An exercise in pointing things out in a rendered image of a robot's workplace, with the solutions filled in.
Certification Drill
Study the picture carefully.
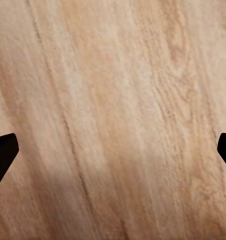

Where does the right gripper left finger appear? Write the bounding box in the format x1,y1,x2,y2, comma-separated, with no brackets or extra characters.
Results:
0,133,19,182

